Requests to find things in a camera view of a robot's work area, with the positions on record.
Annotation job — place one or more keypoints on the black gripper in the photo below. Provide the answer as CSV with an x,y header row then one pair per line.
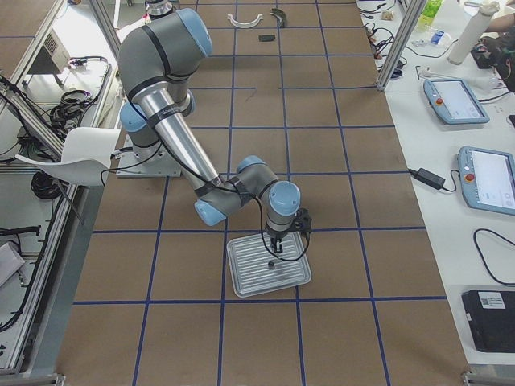
x,y
277,236

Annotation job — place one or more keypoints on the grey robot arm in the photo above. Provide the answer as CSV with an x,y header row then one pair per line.
x,y
155,62

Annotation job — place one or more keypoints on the silver ribbed metal tray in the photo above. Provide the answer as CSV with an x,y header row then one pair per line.
x,y
248,261

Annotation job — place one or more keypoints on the black power adapter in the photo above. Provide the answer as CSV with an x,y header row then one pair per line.
x,y
430,179

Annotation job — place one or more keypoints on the black brake pad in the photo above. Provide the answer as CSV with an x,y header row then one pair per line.
x,y
266,38

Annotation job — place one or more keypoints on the white plastic chair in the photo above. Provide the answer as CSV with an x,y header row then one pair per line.
x,y
85,155

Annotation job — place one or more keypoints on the near blue teach pendant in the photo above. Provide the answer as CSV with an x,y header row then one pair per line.
x,y
487,179

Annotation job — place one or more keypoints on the blue teach pendant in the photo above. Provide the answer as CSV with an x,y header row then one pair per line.
x,y
454,103
487,179

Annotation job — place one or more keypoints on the black tablet device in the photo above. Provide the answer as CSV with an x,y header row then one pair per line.
x,y
490,316

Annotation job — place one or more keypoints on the far blue teach pendant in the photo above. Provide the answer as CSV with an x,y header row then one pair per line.
x,y
454,103

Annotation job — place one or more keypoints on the white curved plastic part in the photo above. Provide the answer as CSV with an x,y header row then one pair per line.
x,y
244,25

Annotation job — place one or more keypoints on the green brake shoe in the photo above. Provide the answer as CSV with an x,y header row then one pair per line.
x,y
280,17

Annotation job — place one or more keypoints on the white cylindrical bottle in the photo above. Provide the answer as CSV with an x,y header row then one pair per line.
x,y
476,26

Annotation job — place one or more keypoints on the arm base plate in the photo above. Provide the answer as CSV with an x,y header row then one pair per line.
x,y
147,157

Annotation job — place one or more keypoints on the aluminium frame post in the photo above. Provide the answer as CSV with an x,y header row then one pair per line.
x,y
399,43

